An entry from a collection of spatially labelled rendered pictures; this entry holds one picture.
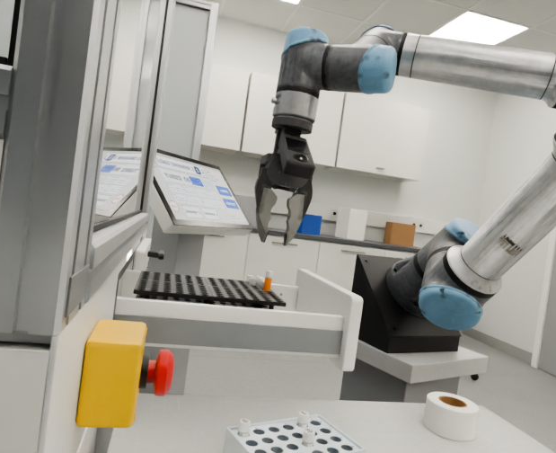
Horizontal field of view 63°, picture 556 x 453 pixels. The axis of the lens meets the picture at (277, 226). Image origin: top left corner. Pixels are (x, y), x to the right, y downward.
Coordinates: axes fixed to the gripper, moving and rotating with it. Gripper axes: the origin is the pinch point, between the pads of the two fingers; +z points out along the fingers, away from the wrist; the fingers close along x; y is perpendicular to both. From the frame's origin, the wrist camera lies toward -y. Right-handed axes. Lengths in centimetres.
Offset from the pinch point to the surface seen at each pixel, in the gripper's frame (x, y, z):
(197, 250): 6, 93, 13
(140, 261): 21.9, 16.6, 9.5
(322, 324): -5.8, -13.0, 11.0
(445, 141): -257, 363, -115
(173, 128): 22, 162, -39
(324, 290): -9.0, -3.3, 7.5
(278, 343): 0.2, -13.2, 14.4
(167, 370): 16.2, -35.1, 11.5
